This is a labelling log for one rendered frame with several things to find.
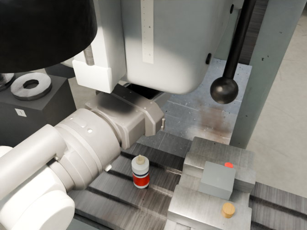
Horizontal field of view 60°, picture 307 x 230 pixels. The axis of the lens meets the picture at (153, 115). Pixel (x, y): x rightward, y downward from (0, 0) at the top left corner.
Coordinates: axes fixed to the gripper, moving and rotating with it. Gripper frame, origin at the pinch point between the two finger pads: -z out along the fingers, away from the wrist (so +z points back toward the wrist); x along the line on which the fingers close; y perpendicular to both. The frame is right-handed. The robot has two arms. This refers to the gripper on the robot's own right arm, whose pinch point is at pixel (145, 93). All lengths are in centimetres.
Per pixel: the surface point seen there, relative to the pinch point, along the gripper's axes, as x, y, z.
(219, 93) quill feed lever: -13.9, -10.8, 5.0
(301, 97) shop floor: -20, 122, -185
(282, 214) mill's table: -28.7, 30.2, -12.9
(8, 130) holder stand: 35.0, 22.2, 12.5
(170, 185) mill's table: -4.2, 30.2, -3.7
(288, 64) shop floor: 5, 122, -228
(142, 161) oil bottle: 1.4, 20.7, -0.1
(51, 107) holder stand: 24.1, 13.5, 4.7
